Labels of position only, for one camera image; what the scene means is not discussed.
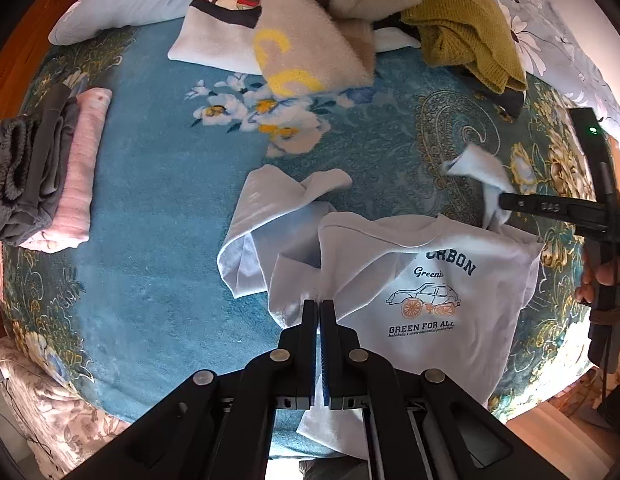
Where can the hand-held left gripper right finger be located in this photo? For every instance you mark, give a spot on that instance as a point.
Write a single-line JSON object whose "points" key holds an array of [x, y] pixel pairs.
{"points": [[328, 360]]}

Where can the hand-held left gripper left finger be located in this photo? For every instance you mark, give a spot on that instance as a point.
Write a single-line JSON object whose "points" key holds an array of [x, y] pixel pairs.
{"points": [[313, 360]]}

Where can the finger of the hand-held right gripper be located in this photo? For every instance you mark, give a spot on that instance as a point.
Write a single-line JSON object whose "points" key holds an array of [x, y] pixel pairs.
{"points": [[540, 207]]}

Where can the white printed t-shirt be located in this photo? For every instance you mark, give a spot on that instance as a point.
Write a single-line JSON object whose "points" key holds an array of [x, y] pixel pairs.
{"points": [[370, 265]]}

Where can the person's right hand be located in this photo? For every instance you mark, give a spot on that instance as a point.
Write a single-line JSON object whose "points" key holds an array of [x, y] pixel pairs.
{"points": [[597, 275]]}

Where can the dark grey garment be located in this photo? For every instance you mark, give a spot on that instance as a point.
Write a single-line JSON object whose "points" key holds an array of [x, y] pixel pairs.
{"points": [[510, 103]]}

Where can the grey floral duvet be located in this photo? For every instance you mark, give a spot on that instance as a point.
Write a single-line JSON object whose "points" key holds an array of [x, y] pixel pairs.
{"points": [[550, 25]]}

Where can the olive green knit sweater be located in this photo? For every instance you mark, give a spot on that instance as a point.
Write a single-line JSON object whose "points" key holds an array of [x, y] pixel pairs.
{"points": [[465, 25]]}

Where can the blue floral blanket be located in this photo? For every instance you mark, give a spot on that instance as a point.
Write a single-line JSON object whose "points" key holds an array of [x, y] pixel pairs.
{"points": [[155, 240]]}

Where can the white cloth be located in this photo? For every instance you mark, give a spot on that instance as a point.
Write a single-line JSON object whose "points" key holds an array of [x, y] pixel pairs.
{"points": [[396, 40]]}

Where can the floral bed sheet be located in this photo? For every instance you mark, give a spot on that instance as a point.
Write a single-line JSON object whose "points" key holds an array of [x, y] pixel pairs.
{"points": [[50, 410]]}

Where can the folded pink garment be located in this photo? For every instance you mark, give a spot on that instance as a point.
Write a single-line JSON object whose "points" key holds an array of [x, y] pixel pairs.
{"points": [[80, 175]]}

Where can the beige fleece garment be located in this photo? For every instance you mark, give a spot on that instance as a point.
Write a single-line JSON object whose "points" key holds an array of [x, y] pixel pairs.
{"points": [[300, 25]]}

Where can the folded grey pants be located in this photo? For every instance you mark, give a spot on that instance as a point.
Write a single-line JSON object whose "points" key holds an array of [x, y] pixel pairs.
{"points": [[30, 180]]}

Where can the white car print sweatshirt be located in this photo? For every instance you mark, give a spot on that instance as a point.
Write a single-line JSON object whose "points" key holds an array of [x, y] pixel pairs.
{"points": [[210, 40]]}

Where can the light blue pillow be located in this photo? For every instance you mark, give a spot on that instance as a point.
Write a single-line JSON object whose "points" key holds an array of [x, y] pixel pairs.
{"points": [[120, 0]]}

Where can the wooden headboard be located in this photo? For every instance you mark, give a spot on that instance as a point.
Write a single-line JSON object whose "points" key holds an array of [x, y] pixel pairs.
{"points": [[20, 35]]}

